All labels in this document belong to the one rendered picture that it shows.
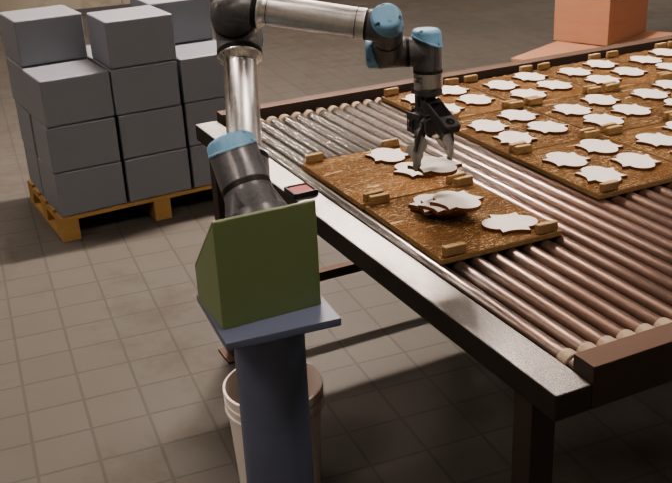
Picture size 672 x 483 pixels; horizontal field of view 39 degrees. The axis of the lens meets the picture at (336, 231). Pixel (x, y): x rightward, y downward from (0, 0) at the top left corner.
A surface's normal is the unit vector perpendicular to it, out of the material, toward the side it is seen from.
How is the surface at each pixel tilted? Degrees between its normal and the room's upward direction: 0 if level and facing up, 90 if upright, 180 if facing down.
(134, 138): 90
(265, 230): 90
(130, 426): 0
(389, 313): 0
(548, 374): 0
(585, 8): 90
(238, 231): 90
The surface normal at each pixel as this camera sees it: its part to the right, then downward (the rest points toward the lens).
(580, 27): -0.65, 0.32
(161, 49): 0.48, 0.33
